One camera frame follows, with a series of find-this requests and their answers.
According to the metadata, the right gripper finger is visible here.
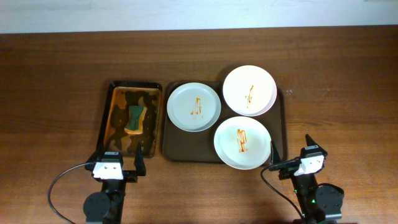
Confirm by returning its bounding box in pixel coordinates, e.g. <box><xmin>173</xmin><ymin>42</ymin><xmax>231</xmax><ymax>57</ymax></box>
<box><xmin>305</xmin><ymin>134</ymin><xmax>317</xmax><ymax>147</ymax></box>
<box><xmin>270</xmin><ymin>141</ymin><xmax>281</xmax><ymax>165</ymax></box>

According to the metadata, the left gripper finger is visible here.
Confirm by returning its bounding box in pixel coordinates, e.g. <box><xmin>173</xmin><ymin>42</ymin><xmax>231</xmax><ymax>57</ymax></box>
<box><xmin>134</xmin><ymin>142</ymin><xmax>146</xmax><ymax>176</ymax></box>
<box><xmin>86</xmin><ymin>144</ymin><xmax>104</xmax><ymax>163</ymax></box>

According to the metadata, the white plate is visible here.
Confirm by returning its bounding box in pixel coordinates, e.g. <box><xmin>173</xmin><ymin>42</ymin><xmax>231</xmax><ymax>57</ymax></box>
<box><xmin>213</xmin><ymin>116</ymin><xmax>271</xmax><ymax>170</ymax></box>

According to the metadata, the green yellow sponge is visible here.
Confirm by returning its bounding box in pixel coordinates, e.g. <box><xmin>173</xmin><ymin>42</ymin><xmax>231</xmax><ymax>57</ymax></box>
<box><xmin>124</xmin><ymin>105</ymin><xmax>147</xmax><ymax>135</ymax></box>

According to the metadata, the pink plate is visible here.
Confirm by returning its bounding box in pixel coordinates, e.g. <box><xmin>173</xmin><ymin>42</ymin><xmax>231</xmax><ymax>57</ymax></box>
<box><xmin>222</xmin><ymin>65</ymin><xmax>277</xmax><ymax>116</ymax></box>

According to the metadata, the pale green plate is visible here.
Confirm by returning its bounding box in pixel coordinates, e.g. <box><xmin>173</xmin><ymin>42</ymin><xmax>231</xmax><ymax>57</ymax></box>
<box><xmin>167</xmin><ymin>82</ymin><xmax>221</xmax><ymax>132</ymax></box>

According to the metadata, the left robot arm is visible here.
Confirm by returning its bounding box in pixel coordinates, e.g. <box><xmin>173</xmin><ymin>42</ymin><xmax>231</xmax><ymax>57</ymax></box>
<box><xmin>83</xmin><ymin>144</ymin><xmax>146</xmax><ymax>224</ymax></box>

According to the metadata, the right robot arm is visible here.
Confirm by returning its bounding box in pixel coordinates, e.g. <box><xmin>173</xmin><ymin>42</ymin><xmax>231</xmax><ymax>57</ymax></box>
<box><xmin>267</xmin><ymin>134</ymin><xmax>345</xmax><ymax>223</ymax></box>

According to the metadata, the large brown serving tray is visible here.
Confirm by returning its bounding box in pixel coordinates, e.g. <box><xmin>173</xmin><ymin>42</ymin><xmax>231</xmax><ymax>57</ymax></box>
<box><xmin>162</xmin><ymin>81</ymin><xmax>289</xmax><ymax>164</ymax></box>

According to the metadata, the small black water tray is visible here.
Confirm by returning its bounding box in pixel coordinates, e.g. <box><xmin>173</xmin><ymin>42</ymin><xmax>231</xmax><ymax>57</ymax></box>
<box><xmin>97</xmin><ymin>81</ymin><xmax>162</xmax><ymax>158</ymax></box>

